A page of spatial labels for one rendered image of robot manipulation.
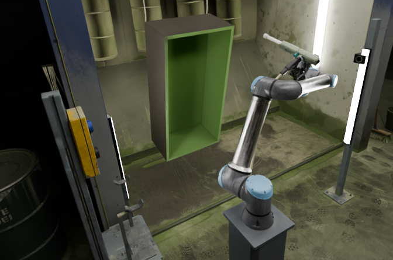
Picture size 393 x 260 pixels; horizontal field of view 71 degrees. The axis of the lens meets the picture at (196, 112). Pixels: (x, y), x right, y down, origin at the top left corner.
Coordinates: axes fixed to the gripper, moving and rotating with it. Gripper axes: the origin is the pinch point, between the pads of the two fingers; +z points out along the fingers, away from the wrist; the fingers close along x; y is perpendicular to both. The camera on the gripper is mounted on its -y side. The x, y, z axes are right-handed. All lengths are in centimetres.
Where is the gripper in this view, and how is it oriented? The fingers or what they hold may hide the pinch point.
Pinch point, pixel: (299, 56)
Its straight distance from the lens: 190.5
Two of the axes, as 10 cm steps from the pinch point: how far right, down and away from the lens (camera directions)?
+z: -3.8, -5.5, -7.4
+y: -7.6, 6.4, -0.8
